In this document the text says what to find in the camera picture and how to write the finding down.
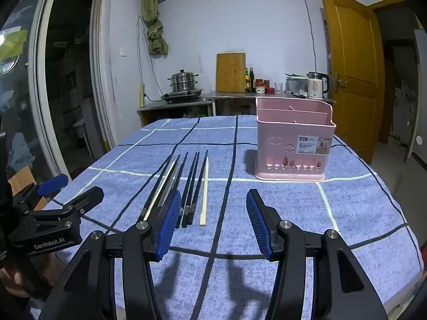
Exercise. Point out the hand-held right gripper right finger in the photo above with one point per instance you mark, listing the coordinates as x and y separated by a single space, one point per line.
258 223

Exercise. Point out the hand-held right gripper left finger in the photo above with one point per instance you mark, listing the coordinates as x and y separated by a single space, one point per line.
168 223

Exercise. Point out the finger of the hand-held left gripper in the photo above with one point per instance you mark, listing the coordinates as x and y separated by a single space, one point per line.
83 201
53 183

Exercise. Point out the row of chopsticks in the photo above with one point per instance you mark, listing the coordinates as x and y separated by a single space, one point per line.
163 183

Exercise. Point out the pale wooden chopstick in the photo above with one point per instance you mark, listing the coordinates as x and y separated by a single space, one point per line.
204 193

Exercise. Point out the pink plastic cutlery holder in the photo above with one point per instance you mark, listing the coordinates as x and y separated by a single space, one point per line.
293 130

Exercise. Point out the person's left hand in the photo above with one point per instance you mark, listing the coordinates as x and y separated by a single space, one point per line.
10 281

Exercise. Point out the blue checked tablecloth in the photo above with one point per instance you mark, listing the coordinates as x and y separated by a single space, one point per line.
283 206

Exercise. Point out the low metal stand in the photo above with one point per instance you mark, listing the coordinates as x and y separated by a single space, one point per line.
173 105

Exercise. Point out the yellowed power strip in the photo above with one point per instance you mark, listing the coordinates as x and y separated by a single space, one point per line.
142 95

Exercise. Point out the black induction cooker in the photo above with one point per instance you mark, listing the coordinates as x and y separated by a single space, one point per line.
181 95

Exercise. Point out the steel shelf table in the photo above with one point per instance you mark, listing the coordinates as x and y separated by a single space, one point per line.
233 96

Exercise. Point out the clear drinking glass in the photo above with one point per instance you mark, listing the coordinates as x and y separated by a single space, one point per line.
279 87

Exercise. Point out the small red lidded jar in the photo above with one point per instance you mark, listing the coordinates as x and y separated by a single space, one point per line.
267 84

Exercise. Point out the dark glass oil bottle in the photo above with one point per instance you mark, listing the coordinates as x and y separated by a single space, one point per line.
252 81
247 81

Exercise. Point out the steel steamer pot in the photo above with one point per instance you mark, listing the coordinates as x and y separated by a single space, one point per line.
182 81

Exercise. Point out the clear plastic storage container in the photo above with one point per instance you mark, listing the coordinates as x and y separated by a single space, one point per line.
297 85

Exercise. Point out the white electric kettle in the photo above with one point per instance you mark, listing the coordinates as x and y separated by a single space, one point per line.
316 86

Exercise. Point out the wooden cutting board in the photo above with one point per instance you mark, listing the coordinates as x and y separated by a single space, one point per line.
231 72

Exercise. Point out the yellow wooden door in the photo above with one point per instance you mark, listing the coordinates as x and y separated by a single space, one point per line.
353 73

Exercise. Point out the hanging green cloth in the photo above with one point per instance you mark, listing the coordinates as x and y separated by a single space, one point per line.
151 16

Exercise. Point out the grey refrigerator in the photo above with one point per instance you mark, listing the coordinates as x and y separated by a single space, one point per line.
418 90

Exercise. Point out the white door frame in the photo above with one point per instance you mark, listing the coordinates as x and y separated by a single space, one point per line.
100 73

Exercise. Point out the white wall switch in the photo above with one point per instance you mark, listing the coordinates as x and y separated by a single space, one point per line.
123 51

